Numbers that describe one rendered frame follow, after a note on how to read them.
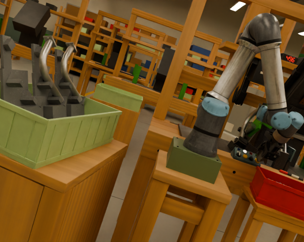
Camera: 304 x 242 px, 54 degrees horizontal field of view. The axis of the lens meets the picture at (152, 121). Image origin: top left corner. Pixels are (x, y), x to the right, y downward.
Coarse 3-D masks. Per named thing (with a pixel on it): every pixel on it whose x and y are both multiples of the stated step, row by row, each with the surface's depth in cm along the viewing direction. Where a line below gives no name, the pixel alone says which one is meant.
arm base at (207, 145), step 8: (192, 136) 126; (200, 136) 124; (208, 136) 124; (216, 136) 125; (184, 144) 128; (192, 144) 126; (200, 144) 123; (208, 144) 124; (216, 144) 126; (200, 152) 123; (208, 152) 123; (216, 152) 127
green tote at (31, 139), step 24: (0, 96) 126; (0, 120) 98; (24, 120) 95; (48, 120) 93; (72, 120) 106; (96, 120) 126; (0, 144) 98; (24, 144) 96; (48, 144) 98; (72, 144) 114; (96, 144) 135
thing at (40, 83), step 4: (40, 76) 126; (40, 80) 124; (40, 84) 123; (44, 84) 123; (48, 84) 123; (40, 88) 125; (44, 88) 125; (48, 88) 124; (48, 96) 132; (52, 96) 132; (48, 100) 132; (52, 100) 131; (56, 100) 131; (60, 100) 132
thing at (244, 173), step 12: (156, 132) 160; (168, 132) 171; (144, 144) 160; (156, 144) 160; (168, 144) 160; (144, 156) 161; (156, 156) 161; (228, 156) 163; (228, 168) 160; (240, 168) 160; (252, 168) 160; (264, 168) 164; (228, 180) 162; (240, 180) 161; (300, 180) 165
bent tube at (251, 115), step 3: (258, 105) 187; (261, 105) 187; (258, 108) 185; (252, 111) 192; (255, 111) 189; (249, 114) 194; (252, 114) 191; (255, 114) 190; (249, 117) 193; (252, 117) 193; (246, 120) 194; (249, 120) 193; (243, 123) 194; (246, 123) 193; (243, 126) 192; (246, 126) 193; (243, 129) 190; (240, 132) 189; (243, 132) 188; (240, 135) 186; (243, 135) 186
